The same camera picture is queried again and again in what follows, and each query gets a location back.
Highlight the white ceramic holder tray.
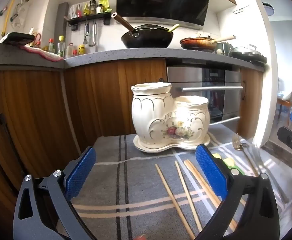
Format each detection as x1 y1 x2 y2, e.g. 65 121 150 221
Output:
133 132 211 153

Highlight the hanging metal spatula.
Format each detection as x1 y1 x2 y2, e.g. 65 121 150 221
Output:
83 21 89 45

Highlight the black flat device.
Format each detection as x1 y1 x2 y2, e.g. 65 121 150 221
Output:
0 32 35 46

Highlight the round ceiling lamp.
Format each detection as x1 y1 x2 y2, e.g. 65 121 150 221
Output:
262 2 275 16

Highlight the yellow gas hose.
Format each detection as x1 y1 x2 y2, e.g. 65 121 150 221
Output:
0 0 19 37

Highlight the frying pan with cream handle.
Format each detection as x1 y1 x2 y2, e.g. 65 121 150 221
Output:
180 34 237 52

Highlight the metal wall rack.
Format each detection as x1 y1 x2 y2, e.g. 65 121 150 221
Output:
233 5 249 14

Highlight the black range hood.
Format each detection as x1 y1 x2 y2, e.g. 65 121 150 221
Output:
116 0 213 30

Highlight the black griddle with lid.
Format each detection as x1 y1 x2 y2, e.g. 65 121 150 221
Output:
230 44 268 64

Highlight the wooden kitchen cabinet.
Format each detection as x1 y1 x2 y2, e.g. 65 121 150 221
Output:
0 57 264 205

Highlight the black wall shelf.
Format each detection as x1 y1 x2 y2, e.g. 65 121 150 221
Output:
66 12 112 32

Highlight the green kitchen appliance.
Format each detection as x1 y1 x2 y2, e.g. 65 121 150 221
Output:
215 42 234 56

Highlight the yellow cap oil bottle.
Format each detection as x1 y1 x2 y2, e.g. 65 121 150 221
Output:
58 35 66 57

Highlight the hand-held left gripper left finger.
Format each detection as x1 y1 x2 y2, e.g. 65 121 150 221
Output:
13 146 97 240

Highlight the grey kitchen countertop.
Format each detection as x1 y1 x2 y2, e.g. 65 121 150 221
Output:
0 41 266 73

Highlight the silver fork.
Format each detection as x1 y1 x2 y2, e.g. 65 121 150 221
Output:
246 144 274 177
240 142 290 205

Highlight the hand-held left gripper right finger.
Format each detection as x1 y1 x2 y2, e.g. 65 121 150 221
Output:
195 144 280 240

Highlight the yellow green soft object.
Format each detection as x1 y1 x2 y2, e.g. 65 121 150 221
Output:
212 152 244 174

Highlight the black wok with wooden handle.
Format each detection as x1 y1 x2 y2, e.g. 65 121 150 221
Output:
111 12 174 49

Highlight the stainless steel oven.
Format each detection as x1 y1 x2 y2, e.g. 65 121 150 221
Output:
166 66 244 126

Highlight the white floral ceramic utensil holder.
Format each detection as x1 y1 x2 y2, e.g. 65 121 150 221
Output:
131 82 211 147

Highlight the hanging metal ladle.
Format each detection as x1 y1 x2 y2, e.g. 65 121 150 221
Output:
89 21 98 47

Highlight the pink white towel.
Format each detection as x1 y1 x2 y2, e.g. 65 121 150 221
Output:
23 45 64 62

